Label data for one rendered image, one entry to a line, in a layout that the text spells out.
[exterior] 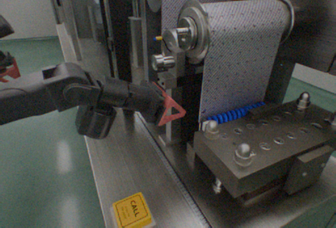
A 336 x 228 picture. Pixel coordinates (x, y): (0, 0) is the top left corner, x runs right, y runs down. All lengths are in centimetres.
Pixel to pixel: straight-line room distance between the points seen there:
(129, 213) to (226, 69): 40
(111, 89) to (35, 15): 564
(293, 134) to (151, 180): 38
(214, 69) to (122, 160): 37
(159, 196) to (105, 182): 15
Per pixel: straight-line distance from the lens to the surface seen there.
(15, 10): 604
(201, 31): 50
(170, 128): 68
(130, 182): 61
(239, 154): 48
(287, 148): 57
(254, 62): 63
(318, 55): 73
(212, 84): 56
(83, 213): 171
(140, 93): 44
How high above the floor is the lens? 137
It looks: 31 degrees down
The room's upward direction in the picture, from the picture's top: straight up
